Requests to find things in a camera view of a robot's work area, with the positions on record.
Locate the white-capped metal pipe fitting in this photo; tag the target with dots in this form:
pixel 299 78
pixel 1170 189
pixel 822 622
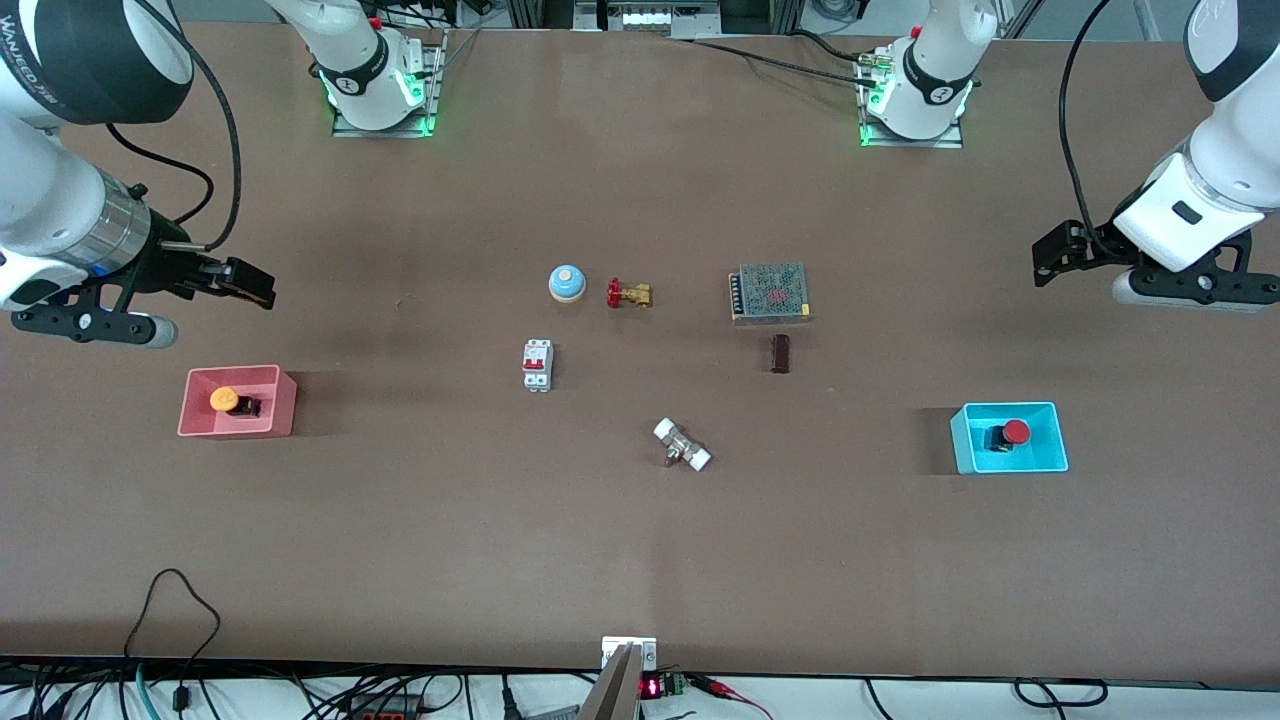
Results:
pixel 683 445

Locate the metal mesh power supply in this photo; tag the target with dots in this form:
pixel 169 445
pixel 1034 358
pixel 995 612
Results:
pixel 770 292

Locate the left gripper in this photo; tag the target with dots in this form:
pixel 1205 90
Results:
pixel 1094 249

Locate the red digit display module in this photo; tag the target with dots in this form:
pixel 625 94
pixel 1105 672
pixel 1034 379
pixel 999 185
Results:
pixel 650 688

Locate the blue round bell button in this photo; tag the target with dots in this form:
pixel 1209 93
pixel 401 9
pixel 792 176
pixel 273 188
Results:
pixel 567 283

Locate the yellow push button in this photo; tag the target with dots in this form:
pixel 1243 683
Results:
pixel 224 399

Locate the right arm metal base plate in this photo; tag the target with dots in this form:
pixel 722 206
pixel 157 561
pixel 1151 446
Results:
pixel 432 100

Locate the red plastic box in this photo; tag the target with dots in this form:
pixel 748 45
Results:
pixel 270 410

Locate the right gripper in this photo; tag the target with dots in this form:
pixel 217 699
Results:
pixel 168 266

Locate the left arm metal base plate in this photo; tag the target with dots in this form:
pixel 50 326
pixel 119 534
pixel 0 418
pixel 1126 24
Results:
pixel 950 138

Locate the red push button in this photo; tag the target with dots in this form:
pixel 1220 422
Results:
pixel 1015 432

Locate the white circuit breaker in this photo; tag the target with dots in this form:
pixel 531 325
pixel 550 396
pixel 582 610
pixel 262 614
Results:
pixel 537 365

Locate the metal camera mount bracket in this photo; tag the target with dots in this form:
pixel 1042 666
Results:
pixel 628 650

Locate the red clip lead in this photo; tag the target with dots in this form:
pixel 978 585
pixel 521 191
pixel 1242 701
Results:
pixel 735 692

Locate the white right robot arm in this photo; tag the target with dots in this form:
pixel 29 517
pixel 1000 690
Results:
pixel 60 200

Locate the blue plastic box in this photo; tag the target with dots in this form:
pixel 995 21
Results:
pixel 1040 455

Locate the dark brown rectangular block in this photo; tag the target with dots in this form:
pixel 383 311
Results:
pixel 781 354

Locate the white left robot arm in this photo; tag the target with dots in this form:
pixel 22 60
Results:
pixel 1240 150

